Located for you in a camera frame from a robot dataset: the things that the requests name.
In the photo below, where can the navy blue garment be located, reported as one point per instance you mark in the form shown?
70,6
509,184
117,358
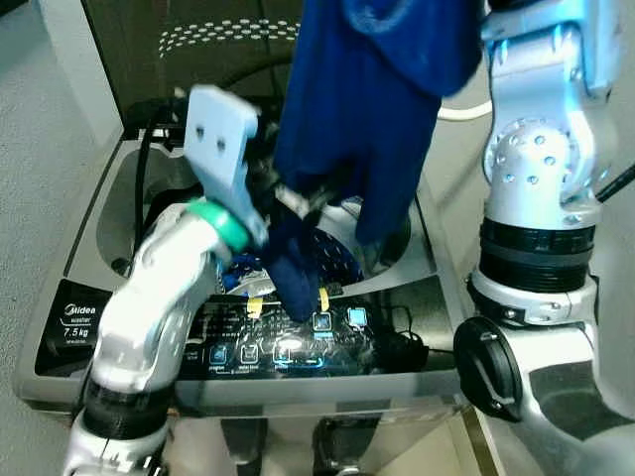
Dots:
367,99

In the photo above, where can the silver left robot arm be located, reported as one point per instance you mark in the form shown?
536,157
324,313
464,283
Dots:
149,307

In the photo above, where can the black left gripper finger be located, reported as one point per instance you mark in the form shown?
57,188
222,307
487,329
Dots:
296,208
319,186

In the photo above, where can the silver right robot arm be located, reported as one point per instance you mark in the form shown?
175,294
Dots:
541,159

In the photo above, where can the dark robot leg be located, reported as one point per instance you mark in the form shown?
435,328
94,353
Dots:
243,446
347,448

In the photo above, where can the dark left robot leg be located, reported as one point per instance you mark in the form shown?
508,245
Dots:
243,446

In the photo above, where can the yellow tape piece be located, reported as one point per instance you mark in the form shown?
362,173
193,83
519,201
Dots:
255,307
323,299

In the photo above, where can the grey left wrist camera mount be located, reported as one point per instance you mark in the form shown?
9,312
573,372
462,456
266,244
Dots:
220,139

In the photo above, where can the dark right robot leg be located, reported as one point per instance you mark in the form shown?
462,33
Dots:
347,448

